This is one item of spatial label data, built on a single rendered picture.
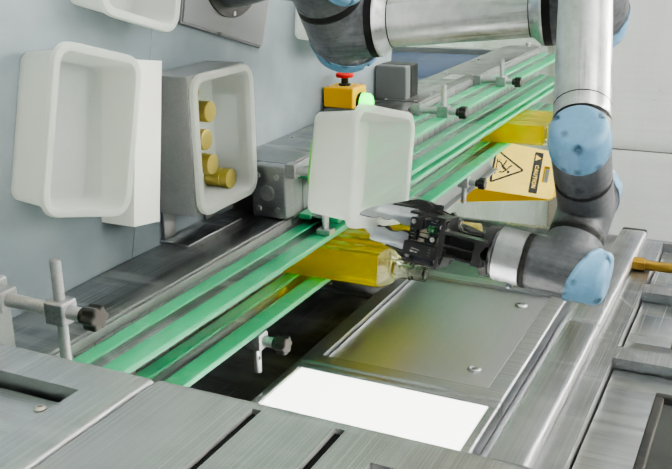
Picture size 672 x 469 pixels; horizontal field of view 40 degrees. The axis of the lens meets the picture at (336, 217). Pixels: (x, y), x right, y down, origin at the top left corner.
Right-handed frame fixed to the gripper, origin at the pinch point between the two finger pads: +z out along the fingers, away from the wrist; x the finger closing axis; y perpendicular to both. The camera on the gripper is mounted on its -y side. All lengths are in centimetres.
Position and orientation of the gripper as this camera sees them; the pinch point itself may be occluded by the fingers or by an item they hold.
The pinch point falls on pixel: (369, 218)
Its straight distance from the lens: 135.0
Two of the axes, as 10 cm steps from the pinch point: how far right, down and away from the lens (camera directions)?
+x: -1.9, 9.7, 1.4
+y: -4.3, 0.5, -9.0
